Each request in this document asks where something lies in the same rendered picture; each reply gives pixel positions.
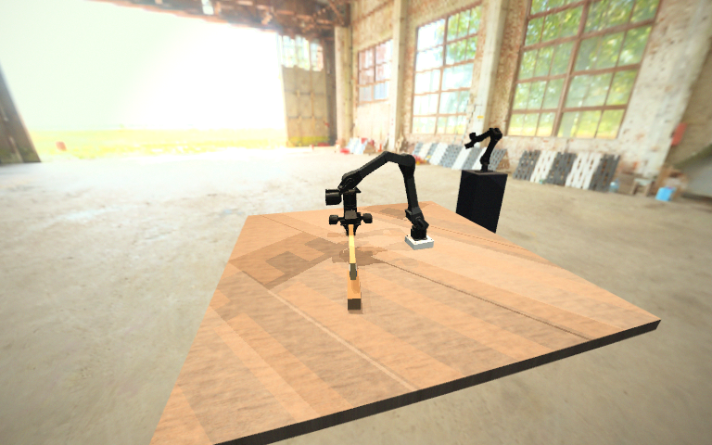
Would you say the tan wooden rail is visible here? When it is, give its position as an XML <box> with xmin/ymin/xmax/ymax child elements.
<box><xmin>349</xmin><ymin>224</ymin><xmax>356</xmax><ymax>280</ymax></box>

